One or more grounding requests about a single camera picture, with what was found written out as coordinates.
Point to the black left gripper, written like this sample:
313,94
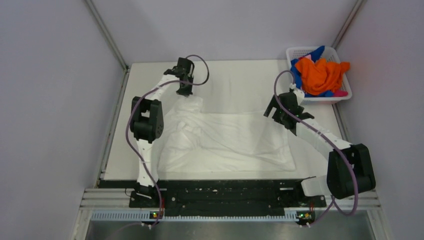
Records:
185,92

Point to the aluminium rail frame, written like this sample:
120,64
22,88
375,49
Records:
118,198

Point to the white t shirt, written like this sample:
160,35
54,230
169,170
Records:
198,142

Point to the grey aluminium corner post right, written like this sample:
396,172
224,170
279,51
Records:
348,22

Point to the pink garment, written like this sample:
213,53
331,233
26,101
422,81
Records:
340,93

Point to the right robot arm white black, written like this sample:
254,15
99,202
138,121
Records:
349,170

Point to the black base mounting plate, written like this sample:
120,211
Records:
219,198

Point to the grey slotted cable duct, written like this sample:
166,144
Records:
150,216

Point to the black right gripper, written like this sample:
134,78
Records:
276,116

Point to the orange t shirt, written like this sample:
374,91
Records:
322,75

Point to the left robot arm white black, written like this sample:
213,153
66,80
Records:
147,123

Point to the white plastic laundry basket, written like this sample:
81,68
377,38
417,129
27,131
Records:
330,54

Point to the grey aluminium corner post left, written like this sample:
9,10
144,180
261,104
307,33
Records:
106,34

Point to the grey aluminium corner post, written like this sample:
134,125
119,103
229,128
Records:
348,22
106,34

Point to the blue t shirt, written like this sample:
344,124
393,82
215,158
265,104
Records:
313,54

